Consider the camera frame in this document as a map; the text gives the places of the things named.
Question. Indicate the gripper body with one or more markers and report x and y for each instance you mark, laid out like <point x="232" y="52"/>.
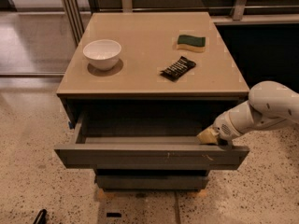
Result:
<point x="222" y="127"/>

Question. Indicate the grey top drawer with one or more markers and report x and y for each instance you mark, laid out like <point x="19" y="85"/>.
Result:
<point x="146" y="153"/>

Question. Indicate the grey drawer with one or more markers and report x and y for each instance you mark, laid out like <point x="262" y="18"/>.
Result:
<point x="164" y="182"/>
<point x="146" y="153"/>

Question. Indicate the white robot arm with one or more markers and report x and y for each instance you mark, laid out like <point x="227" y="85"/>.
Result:
<point x="270" y="106"/>

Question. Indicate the grey drawer cabinet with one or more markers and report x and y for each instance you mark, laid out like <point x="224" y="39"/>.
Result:
<point x="132" y="99"/>

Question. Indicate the grey bottom drawer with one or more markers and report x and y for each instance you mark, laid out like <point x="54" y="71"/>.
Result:
<point x="164" y="182"/>

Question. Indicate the black snack bar wrapper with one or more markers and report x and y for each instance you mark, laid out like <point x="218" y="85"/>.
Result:
<point x="176" y="70"/>

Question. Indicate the green yellow sponge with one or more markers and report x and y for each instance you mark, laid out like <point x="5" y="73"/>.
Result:
<point x="191" y="43"/>

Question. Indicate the metal railing shelf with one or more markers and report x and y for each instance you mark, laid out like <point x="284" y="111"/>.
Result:
<point x="222" y="11"/>

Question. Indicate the white ceramic bowl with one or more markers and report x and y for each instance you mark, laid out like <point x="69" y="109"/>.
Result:
<point x="102" y="54"/>

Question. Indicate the black object on floor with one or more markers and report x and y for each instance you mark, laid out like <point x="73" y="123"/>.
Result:
<point x="41" y="217"/>

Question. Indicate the metal frame post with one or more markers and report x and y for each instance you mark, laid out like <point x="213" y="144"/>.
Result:
<point x="71" y="10"/>

